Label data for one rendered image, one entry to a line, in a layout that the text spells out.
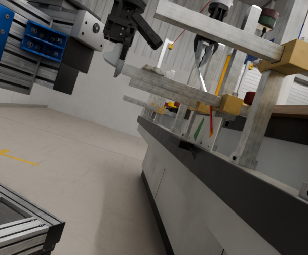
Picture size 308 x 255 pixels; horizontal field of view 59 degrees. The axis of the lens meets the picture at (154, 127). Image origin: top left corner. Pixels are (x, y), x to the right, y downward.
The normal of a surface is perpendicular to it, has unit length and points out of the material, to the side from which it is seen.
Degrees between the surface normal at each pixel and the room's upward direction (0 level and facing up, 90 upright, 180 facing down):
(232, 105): 90
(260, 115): 90
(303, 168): 90
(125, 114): 90
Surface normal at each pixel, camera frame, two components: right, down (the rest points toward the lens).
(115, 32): 0.12, 0.07
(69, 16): -0.40, -0.10
